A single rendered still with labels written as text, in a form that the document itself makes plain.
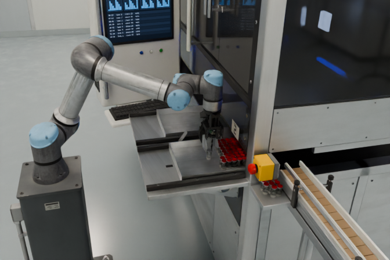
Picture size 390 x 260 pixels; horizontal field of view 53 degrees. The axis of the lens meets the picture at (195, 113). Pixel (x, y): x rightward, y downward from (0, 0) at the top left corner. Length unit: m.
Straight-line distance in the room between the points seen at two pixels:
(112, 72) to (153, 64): 0.92
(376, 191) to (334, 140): 0.41
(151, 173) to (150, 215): 1.16
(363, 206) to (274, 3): 1.08
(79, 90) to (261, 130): 0.76
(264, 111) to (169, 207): 1.54
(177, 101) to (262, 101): 0.30
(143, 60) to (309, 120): 1.13
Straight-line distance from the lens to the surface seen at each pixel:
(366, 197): 1.95
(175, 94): 1.38
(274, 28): 1.32
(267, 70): 1.36
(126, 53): 2.27
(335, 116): 1.59
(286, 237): 1.87
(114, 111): 2.25
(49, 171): 1.77
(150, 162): 1.69
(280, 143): 1.53
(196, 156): 1.72
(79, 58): 1.49
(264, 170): 1.45
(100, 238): 2.65
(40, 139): 1.70
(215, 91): 1.50
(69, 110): 1.75
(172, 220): 2.71
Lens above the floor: 1.82
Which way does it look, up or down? 27 degrees down
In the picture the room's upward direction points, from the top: 1 degrees clockwise
